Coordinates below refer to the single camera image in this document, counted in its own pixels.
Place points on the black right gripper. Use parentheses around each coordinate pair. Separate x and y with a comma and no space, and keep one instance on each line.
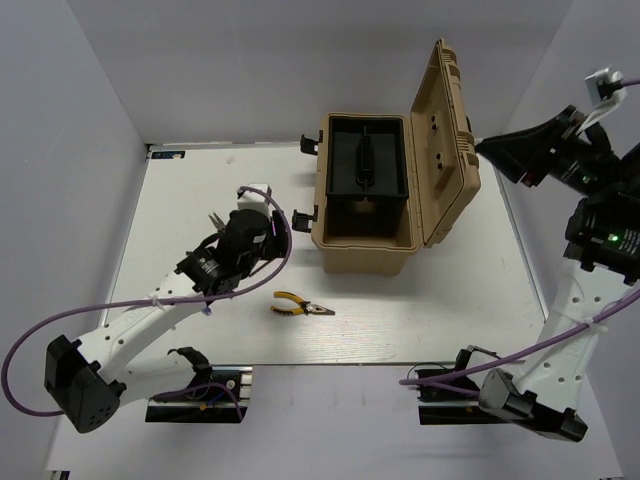
(514,151)

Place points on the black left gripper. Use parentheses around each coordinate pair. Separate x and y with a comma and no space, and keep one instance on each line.
(277,242)

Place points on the tan plastic toolbox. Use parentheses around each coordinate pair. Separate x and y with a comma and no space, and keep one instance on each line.
(378,237)

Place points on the black toolbox tray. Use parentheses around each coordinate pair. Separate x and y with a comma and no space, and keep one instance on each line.
(366,158)

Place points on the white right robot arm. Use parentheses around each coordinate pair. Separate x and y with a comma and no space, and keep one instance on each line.
(600,266)

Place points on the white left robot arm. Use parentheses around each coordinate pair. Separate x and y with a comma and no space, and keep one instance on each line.
(91,377)

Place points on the yellow black pliers near arm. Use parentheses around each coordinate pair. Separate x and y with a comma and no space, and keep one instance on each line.
(217,222)

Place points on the yellow black needle-nose pliers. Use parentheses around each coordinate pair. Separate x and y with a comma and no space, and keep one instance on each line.
(302,307)

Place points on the blue table label left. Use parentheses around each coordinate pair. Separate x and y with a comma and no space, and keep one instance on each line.
(171,154)

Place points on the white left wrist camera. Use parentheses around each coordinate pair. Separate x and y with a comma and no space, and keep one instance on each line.
(249,200)

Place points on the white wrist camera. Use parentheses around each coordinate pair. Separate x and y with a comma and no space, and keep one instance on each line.
(606,92)
(249,200)

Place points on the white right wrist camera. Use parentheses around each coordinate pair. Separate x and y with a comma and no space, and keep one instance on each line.
(606,92)

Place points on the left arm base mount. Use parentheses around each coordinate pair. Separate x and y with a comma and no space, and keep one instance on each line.
(221,397)

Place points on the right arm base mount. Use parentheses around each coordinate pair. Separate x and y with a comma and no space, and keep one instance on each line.
(439,407)

